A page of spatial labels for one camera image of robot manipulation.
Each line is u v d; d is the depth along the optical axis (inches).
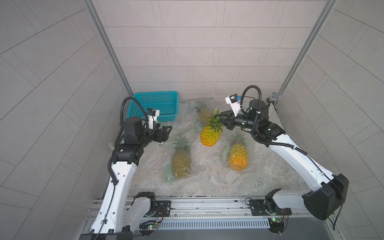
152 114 23.1
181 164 29.7
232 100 23.3
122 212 15.5
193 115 42.6
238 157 30.9
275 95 32.9
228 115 24.0
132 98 20.2
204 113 40.7
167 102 45.5
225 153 32.4
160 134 23.7
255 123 20.8
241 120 23.5
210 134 27.3
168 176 31.7
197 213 27.8
